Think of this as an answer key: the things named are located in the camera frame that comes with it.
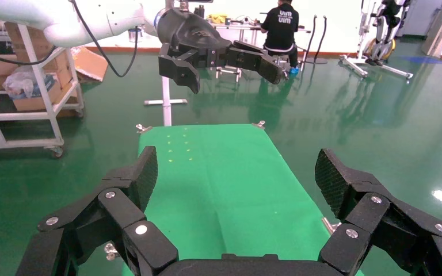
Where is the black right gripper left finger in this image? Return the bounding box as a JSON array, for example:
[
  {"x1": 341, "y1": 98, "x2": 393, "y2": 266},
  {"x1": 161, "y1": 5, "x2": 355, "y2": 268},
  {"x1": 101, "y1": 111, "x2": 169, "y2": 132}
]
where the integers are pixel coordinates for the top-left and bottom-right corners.
[{"x1": 15, "y1": 145, "x2": 180, "y2": 276}]

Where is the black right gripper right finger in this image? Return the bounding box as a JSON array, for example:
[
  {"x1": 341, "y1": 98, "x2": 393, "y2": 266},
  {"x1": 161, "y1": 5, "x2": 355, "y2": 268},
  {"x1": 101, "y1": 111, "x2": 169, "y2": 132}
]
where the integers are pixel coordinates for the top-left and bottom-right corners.
[{"x1": 314, "y1": 148, "x2": 442, "y2": 276}]

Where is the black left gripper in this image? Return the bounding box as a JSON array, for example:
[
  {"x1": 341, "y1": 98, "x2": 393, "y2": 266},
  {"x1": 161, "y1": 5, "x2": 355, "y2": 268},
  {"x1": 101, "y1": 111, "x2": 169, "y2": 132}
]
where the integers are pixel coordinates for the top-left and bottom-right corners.
[{"x1": 156, "y1": 7, "x2": 285, "y2": 94}]

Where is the flattened cardboard sheet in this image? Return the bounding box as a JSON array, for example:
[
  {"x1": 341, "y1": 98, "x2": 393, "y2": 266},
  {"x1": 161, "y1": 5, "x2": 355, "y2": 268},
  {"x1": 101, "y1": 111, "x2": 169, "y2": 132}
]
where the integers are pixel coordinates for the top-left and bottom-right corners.
[{"x1": 70, "y1": 45, "x2": 109, "y2": 84}]

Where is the brown cardboard box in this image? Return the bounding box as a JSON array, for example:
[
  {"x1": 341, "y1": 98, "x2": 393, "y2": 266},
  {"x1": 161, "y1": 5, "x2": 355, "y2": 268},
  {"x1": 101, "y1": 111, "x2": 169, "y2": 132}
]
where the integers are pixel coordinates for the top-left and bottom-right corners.
[
  {"x1": 13, "y1": 49, "x2": 79, "y2": 112},
  {"x1": 3, "y1": 21, "x2": 54, "y2": 64},
  {"x1": 0, "y1": 54, "x2": 20, "y2": 90}
]

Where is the white pole stand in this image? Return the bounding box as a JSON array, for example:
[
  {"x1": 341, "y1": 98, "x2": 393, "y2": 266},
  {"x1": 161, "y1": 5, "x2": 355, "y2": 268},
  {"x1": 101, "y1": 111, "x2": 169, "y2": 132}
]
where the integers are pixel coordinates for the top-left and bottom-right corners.
[{"x1": 143, "y1": 0, "x2": 188, "y2": 127}]

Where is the seated person black shirt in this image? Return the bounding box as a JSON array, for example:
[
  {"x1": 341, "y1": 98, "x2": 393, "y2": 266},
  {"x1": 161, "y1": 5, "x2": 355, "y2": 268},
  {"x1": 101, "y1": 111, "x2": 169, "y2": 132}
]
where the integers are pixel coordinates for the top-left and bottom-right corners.
[{"x1": 260, "y1": 0, "x2": 302, "y2": 76}]

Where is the black curved tube stand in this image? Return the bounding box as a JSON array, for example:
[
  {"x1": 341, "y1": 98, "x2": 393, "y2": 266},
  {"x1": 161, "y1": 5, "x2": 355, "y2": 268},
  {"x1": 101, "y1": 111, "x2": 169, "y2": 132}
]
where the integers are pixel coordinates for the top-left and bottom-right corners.
[{"x1": 303, "y1": 15, "x2": 329, "y2": 66}]

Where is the narrow green table cloth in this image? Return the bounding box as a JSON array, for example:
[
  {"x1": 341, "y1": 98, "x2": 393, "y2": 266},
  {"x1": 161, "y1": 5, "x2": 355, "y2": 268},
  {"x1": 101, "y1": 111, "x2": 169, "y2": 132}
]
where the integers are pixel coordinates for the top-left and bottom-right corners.
[{"x1": 121, "y1": 124, "x2": 365, "y2": 276}]

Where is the white metal shelf cart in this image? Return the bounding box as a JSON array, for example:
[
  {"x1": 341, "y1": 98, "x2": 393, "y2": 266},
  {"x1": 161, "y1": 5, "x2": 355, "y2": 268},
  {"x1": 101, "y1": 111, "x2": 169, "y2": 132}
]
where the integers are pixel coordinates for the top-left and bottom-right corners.
[{"x1": 0, "y1": 22, "x2": 86, "y2": 159}]

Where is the clear plastic bag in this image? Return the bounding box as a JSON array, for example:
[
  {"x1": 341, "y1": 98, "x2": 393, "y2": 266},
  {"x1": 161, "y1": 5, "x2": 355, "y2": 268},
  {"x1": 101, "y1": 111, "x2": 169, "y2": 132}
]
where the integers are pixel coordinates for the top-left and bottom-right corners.
[{"x1": 2, "y1": 65, "x2": 57, "y2": 101}]

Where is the parked black white robot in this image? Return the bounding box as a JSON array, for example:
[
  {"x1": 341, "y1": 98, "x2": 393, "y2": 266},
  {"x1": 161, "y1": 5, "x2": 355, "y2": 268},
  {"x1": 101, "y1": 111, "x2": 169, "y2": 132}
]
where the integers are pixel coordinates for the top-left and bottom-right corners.
[{"x1": 364, "y1": 0, "x2": 413, "y2": 67}]

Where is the white metal frame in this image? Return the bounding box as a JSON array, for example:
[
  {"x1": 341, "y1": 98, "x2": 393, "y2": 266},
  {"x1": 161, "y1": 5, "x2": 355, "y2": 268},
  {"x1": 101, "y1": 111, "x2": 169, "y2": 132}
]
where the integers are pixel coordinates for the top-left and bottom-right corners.
[{"x1": 215, "y1": 65, "x2": 243, "y2": 83}]

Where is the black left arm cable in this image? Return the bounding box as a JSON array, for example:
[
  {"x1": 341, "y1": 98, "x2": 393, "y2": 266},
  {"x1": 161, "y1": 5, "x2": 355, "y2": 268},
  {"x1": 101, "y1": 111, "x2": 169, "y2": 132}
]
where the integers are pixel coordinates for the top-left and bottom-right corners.
[{"x1": 0, "y1": 0, "x2": 140, "y2": 78}]

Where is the white hoist stand frame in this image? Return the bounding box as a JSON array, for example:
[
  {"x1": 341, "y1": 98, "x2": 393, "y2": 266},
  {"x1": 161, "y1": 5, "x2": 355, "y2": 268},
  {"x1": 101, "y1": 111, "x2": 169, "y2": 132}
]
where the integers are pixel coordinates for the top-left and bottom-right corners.
[{"x1": 339, "y1": 0, "x2": 414, "y2": 82}]

